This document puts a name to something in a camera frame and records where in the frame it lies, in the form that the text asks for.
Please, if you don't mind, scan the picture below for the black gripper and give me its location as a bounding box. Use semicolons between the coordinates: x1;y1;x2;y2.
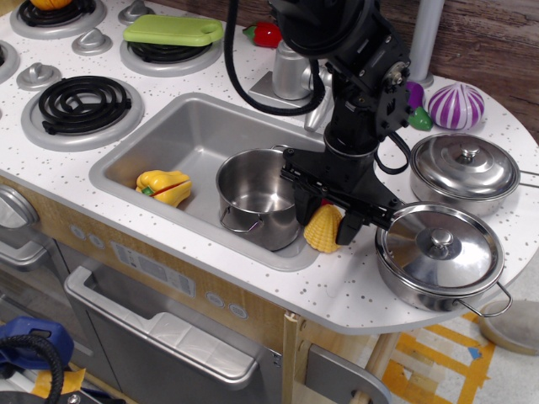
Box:
281;141;407;245

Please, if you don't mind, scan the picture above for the yellow toy corn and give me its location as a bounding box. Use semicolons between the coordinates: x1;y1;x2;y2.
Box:
303;205;342;253

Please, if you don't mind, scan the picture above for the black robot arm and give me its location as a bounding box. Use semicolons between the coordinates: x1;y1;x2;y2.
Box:
271;1;411;245

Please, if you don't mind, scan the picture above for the steel pot in sink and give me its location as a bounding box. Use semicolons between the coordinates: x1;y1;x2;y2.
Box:
216;145;302;252

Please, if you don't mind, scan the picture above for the far lidded steel pot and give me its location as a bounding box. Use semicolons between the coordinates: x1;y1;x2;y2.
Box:
409;133;538;216

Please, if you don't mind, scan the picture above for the grey toy sink basin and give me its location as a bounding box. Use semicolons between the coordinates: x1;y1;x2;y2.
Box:
89;93;323;271

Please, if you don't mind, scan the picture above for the near lidded steel pan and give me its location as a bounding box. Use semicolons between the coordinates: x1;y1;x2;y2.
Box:
375;202;513;318

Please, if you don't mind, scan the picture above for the silver toy faucet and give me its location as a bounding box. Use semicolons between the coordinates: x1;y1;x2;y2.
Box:
248;41;334;132

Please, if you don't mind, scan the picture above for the purple toy eggplant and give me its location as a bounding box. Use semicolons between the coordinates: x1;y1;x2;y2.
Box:
406;82;433;131

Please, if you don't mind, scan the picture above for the yellow toy bell pepper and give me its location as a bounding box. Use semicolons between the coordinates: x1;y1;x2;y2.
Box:
136;170;192;208

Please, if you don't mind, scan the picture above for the purple white toy onion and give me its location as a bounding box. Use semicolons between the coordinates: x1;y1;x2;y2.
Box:
428;82;485;130

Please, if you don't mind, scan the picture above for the red toy chili pepper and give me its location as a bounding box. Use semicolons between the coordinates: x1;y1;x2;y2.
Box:
243;21;282;49

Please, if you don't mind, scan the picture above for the round grey floor base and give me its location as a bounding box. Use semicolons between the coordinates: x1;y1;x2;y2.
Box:
478;300;538;356

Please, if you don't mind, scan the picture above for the grey toy dishwasher door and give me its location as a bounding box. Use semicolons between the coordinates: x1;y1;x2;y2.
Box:
64;266;281;403

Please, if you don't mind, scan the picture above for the rear right stove burner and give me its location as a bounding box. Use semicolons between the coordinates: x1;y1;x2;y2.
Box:
120;40;222;77

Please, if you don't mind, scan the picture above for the grey metal pole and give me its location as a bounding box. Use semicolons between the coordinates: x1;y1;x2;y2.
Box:
409;0;446;88

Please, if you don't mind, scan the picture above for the green plastic cutting board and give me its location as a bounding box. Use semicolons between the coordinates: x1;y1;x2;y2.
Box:
123;14;224;47

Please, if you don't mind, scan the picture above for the front black stove burner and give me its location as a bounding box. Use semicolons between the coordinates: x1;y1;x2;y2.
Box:
21;76;144;152

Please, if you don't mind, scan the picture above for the silver stove knob rear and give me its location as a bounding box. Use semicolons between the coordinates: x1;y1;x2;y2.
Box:
118;0;155;25

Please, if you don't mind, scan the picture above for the silver stove knob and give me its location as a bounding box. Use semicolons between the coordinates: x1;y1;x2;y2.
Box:
118;0;155;25
16;62;61;91
72;28;113;56

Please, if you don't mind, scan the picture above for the silver stove knob middle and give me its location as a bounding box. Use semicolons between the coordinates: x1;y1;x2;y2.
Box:
72;28;113;56

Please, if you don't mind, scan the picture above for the grey toy oven door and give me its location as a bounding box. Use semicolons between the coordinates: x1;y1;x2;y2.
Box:
0;184;93;359

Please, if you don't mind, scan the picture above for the rear left stove burner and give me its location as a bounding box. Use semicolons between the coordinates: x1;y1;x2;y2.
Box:
9;1;107;40

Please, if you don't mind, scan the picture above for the silver stove knob front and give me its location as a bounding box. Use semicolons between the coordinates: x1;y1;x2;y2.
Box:
16;62;61;91

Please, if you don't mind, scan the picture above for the blue clamp tool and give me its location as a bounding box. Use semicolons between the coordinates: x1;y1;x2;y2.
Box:
1;316;74;379

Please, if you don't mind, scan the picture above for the orange toy fruit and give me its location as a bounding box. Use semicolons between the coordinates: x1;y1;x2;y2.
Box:
30;0;72;11

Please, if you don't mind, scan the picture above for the black braided cable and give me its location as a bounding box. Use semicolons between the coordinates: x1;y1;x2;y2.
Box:
0;335;67;404

